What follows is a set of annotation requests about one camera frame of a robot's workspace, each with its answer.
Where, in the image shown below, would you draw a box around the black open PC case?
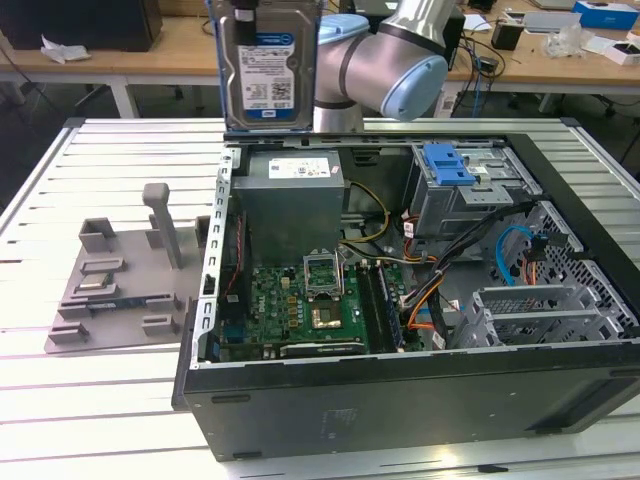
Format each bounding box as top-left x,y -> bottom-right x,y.
171,130 -> 640,464

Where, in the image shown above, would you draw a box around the black graphics card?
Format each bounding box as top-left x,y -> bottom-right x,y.
278,341 -> 367,357

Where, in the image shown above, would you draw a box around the large black box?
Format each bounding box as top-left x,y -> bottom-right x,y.
0,0 -> 164,53

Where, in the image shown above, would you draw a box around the dark RAM stick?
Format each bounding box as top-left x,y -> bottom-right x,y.
87,297 -> 149,311

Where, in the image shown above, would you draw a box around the CPU socket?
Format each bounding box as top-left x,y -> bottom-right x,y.
302,247 -> 346,301

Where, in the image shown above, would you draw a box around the grey parts rack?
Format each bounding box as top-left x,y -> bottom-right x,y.
43,182 -> 211,355

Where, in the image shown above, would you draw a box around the yellow and black wires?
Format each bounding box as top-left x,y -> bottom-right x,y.
339,182 -> 391,246

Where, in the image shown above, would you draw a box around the hard disk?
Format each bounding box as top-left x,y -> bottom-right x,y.
213,0 -> 321,135

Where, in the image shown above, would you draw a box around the silver CPU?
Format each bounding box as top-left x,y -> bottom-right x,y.
74,273 -> 114,296

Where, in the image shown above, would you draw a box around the blue plastic drive latch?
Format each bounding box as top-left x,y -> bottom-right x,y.
422,144 -> 476,187

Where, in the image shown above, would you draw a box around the orange wire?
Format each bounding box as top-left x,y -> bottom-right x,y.
407,292 -> 441,332

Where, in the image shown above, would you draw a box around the white cardboard box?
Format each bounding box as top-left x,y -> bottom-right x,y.
584,34 -> 640,66

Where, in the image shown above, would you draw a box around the grey metal drive cage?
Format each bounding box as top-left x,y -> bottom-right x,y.
407,144 -> 544,241

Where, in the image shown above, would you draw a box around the clear plastic bag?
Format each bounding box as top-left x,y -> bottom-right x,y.
542,24 -> 586,60

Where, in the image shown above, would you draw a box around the small black container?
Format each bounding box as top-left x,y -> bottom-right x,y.
491,22 -> 525,51

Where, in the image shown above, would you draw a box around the grey power supply unit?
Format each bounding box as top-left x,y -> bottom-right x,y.
230,151 -> 349,266

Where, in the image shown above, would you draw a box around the crumpled white paper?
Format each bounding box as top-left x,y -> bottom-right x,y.
39,33 -> 92,65

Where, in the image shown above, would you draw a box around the blue cardboard box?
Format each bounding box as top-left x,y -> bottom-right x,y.
572,0 -> 640,32

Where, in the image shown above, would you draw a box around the blue data wire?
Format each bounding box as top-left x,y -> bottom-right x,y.
494,225 -> 534,287

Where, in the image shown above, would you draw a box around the green motherboard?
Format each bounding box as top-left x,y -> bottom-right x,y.
219,259 -> 416,359

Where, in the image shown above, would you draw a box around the grey flat box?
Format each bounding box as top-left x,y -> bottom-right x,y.
522,10 -> 584,34

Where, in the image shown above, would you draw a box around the black cable bundle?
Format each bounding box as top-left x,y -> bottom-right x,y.
399,199 -> 546,311

